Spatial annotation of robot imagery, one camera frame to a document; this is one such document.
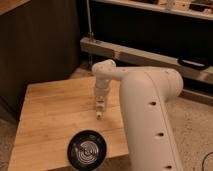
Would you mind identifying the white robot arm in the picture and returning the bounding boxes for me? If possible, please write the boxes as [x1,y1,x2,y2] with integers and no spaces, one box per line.
[92,60,183,171]

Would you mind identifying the black ceramic bowl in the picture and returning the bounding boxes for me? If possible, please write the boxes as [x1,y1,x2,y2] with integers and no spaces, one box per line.
[67,130,107,171]

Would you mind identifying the light wooden beam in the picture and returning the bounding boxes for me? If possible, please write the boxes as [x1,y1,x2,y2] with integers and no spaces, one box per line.
[80,37,213,84]

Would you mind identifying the wooden table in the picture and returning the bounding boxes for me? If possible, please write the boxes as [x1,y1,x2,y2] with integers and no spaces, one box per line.
[8,77,128,171]

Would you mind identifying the metal vertical pole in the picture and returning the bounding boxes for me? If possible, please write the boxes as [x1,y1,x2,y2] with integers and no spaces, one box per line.
[86,0,94,41]

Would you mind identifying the dark cabinet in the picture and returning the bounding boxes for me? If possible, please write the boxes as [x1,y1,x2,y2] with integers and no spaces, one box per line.
[0,0,80,121]

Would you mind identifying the black flat object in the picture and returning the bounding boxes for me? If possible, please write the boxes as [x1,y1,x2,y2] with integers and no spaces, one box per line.
[177,58,210,70]

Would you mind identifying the wooden shelf with items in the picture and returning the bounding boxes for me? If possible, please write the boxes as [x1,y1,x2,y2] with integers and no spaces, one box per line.
[94,0,213,21]

